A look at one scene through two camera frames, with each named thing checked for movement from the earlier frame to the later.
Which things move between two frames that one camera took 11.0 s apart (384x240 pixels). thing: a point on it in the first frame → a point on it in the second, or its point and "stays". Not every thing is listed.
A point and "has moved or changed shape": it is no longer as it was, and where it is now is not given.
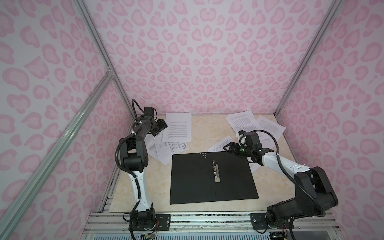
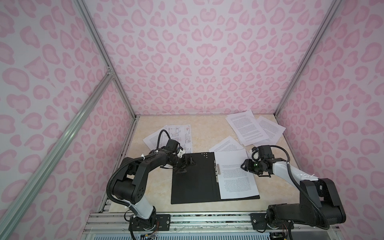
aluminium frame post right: [334, 6] stays
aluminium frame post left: [84, 13] stays
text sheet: [179, 128] → [235, 182]
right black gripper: [232, 145] → [248, 166]
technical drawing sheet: [165, 148] has moved or changed shape
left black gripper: [162, 125] → [185, 163]
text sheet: [255, 168] stays
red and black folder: [203, 177] stays
